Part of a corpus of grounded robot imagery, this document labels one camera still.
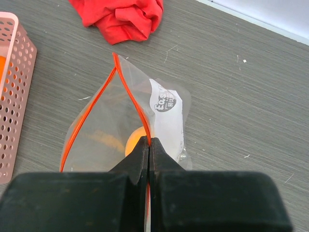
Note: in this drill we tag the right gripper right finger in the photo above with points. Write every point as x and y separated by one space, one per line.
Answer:
212 201

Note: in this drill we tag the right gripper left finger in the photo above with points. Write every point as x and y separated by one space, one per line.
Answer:
113 201

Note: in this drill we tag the orange fruit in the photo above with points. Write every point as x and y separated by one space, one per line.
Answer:
133 139

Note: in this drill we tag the clear zip top bag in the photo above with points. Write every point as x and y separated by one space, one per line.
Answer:
129 99

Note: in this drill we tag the pink perforated plastic basket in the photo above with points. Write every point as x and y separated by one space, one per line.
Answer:
20 53

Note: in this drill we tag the crumpled red cloth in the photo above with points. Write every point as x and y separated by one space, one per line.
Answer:
121 20

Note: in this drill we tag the orange persimmon with leaf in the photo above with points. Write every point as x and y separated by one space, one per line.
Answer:
2 65

